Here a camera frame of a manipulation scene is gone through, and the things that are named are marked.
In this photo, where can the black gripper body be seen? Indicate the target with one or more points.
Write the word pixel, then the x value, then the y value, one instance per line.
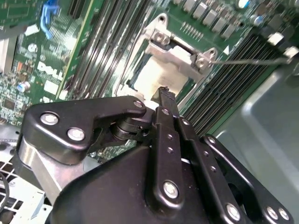
pixel 105 191

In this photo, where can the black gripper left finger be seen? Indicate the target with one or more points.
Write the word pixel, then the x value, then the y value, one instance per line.
pixel 70 112

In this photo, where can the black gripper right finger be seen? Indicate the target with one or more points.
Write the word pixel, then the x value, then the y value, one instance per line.
pixel 210 168

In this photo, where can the silver CPU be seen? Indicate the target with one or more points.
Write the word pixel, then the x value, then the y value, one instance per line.
pixel 158 77

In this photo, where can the metal socket cover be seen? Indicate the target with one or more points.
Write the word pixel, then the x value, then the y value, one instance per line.
pixel 172 54

